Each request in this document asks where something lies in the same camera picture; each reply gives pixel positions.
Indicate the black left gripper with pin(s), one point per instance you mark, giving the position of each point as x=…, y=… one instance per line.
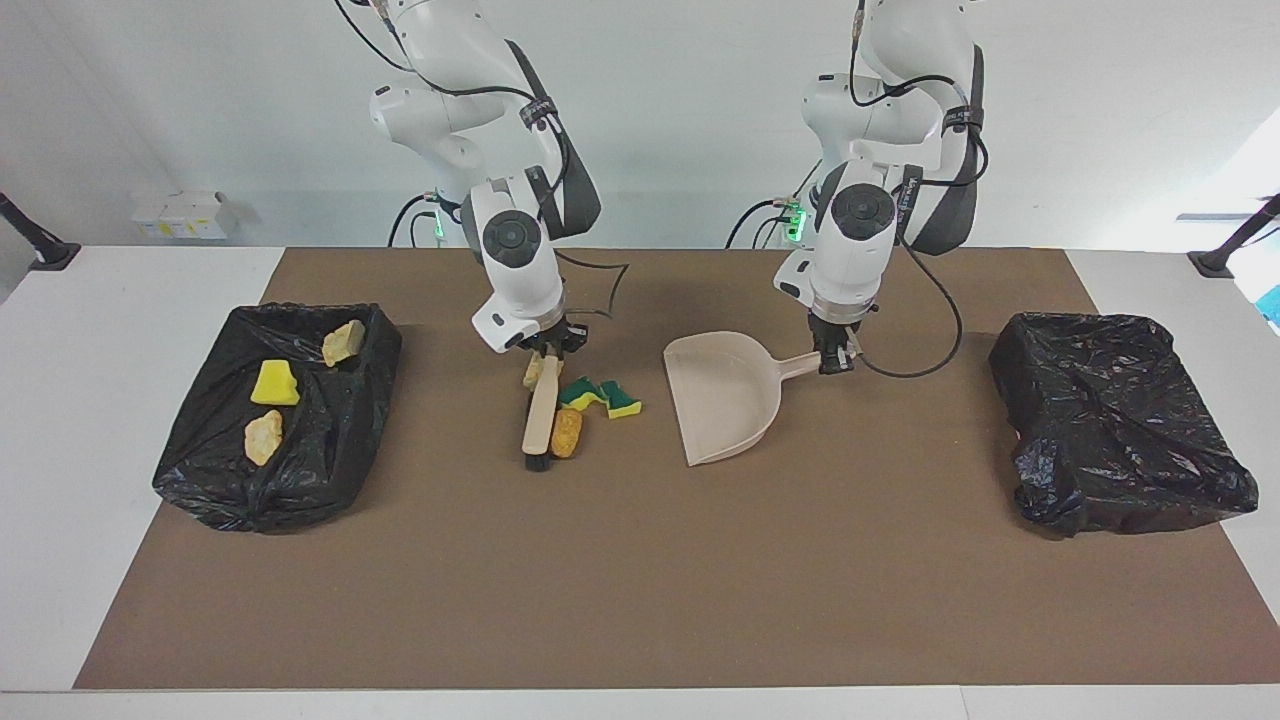
x=835, y=328

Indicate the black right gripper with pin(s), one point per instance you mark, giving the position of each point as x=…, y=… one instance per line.
x=550, y=335

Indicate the pale beige sponge chunk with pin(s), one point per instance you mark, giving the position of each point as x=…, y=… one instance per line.
x=532, y=372

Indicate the L-shaped green yellow sponge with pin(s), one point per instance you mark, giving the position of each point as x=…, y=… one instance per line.
x=580, y=393

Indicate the beige hand brush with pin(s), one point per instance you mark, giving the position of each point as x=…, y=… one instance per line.
x=542, y=410

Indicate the small green yellow sponge piece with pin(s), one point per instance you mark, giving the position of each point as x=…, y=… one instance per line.
x=622, y=400

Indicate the orange brown oval sponge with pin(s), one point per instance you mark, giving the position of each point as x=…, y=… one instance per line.
x=566, y=433

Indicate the beige plastic dustpan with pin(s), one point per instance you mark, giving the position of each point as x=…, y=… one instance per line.
x=725, y=395

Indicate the orange striped sponge chunk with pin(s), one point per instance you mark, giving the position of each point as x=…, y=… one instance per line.
x=343, y=343

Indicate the plain yellow sponge piece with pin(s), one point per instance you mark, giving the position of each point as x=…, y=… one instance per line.
x=275, y=385

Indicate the pale yellow bumpy sponge chunk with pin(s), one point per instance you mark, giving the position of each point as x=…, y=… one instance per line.
x=263, y=437

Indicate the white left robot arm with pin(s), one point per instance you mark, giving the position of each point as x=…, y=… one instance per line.
x=860, y=230

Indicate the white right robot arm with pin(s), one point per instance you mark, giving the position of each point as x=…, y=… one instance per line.
x=510, y=250

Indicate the black bag lined bin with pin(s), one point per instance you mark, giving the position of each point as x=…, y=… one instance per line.
x=330, y=440
x=1120, y=420

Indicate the brown table mat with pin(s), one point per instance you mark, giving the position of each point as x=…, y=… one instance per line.
x=640, y=620

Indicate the large white box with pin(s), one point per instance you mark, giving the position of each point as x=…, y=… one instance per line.
x=200, y=213

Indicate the small white box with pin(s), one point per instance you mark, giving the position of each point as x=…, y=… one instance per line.
x=148, y=220

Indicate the cyan object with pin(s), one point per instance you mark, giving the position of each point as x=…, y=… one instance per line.
x=1272, y=305

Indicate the black camera stand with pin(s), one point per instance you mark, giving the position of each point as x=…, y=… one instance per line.
x=1215, y=262
x=45, y=252

